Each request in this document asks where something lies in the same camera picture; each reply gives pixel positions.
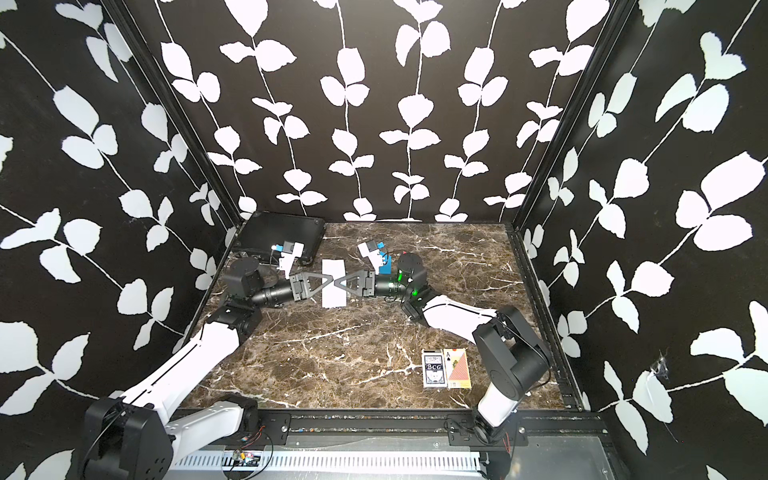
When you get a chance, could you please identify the white square paper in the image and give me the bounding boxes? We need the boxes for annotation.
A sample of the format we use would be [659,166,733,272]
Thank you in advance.
[321,259,347,309]

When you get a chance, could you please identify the blue square paper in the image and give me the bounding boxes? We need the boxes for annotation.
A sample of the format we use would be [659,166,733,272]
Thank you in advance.
[379,254,392,275]

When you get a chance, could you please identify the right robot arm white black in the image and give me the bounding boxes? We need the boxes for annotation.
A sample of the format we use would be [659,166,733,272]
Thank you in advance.
[334,252,551,438]

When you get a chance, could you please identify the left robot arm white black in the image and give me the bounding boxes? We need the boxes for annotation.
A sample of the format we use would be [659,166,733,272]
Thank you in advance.
[76,257,334,479]

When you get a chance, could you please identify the black case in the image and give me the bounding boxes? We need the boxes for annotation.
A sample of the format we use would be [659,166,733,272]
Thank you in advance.
[231,212,326,266]

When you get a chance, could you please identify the playing card deck box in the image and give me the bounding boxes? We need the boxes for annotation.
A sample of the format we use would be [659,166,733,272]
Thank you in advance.
[422,350,448,388]

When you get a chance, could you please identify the red playing card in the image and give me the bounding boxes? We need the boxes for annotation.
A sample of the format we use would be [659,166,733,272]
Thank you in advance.
[443,349,472,389]

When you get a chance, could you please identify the small circuit board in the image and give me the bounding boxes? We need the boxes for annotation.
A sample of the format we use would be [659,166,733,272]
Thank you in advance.
[222,451,262,470]

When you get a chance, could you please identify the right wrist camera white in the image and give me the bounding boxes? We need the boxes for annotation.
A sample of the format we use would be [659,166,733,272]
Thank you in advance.
[358,240,387,274]

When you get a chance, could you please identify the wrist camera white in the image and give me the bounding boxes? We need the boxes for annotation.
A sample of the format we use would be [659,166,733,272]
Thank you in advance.
[358,240,387,274]
[271,241,304,279]

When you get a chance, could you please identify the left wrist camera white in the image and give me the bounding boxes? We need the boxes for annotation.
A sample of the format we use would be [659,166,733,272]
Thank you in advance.
[271,241,304,279]

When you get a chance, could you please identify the black front rail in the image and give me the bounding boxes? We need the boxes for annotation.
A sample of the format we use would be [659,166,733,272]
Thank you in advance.
[255,409,612,450]

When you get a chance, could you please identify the white slotted cable duct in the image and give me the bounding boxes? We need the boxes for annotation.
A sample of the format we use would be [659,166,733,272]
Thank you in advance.
[170,451,485,475]

